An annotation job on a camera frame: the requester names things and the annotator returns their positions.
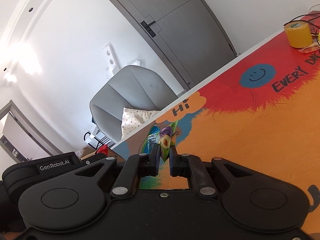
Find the grey armchair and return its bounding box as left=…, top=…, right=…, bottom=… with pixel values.
left=89, top=65, right=178, bottom=143

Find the white patterned cushion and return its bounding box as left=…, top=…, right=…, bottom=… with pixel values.
left=121, top=107, right=162, bottom=140

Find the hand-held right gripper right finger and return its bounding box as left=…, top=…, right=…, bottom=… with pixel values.
left=169, top=145, right=255, bottom=197

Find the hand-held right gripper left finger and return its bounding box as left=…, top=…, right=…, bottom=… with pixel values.
left=72, top=144, right=161, bottom=198

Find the black shoe rack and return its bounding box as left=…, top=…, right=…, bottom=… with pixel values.
left=84, top=129, right=116, bottom=151

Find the grey door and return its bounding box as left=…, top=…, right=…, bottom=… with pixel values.
left=90, top=0, right=238, bottom=91

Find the yellow tape roll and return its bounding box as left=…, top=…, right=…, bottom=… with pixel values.
left=283, top=21, right=314, bottom=48

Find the black door handle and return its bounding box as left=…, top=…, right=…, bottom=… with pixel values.
left=140, top=20, right=157, bottom=38

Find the white foam board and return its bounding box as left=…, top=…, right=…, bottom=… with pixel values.
left=102, top=44, right=141, bottom=79

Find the brown carton with black logo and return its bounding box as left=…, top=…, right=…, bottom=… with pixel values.
left=79, top=147, right=125, bottom=163

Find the colourful printed table mat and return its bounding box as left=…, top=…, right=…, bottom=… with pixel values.
left=114, top=11, right=320, bottom=205

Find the tangle of black cables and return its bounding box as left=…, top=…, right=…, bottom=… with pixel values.
left=287, top=9, right=320, bottom=44

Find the green fruit-print snack packet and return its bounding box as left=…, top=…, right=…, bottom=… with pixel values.
left=147, top=121, right=181, bottom=163

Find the orange candy wrapper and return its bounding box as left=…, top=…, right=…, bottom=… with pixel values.
left=300, top=43, right=320, bottom=55

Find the grey door frame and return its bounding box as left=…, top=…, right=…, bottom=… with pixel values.
left=0, top=99, right=63, bottom=161

